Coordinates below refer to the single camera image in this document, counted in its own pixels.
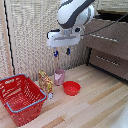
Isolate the brown drawer, long handle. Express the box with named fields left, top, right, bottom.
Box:
left=87, top=48, right=128, bottom=81

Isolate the brown drawer, handle with screw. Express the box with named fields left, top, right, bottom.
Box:
left=82, top=18, right=128, bottom=61

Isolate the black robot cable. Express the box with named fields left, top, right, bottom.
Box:
left=80, top=13, right=128, bottom=37

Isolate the red plastic bowl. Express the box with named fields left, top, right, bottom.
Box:
left=62, top=80, right=82, bottom=97

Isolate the long metal drawer handle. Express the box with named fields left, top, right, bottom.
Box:
left=95, top=54, right=121, bottom=68

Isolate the yellow red snack bag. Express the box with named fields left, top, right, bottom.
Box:
left=37, top=69, right=55, bottom=100

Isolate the red plastic shopping basket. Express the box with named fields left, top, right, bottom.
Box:
left=0, top=73, right=48, bottom=128

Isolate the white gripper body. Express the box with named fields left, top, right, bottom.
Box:
left=46, top=28, right=83, bottom=49

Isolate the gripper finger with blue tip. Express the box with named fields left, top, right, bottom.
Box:
left=53, top=47, right=59, bottom=58
left=65, top=46, right=72, bottom=56

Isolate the pink plastic cup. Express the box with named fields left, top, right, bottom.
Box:
left=53, top=68, right=67, bottom=87

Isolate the beige woven folding screen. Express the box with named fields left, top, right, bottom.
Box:
left=0, top=0, right=128, bottom=81

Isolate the brown wooden drawer cabinet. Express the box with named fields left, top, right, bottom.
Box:
left=81, top=8, right=128, bottom=82

